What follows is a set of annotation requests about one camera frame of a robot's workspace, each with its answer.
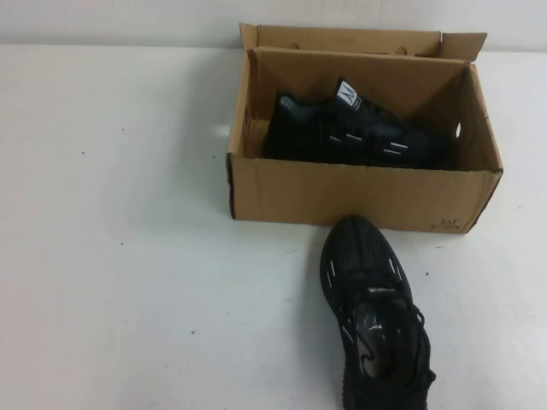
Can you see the black knit sneaker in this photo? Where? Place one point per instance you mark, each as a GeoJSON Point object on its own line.
{"type": "Point", "coordinates": [325, 128]}
{"type": "Point", "coordinates": [363, 256]}

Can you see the brown cardboard shoe box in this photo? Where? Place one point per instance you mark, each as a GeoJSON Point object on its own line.
{"type": "Point", "coordinates": [342, 196]}

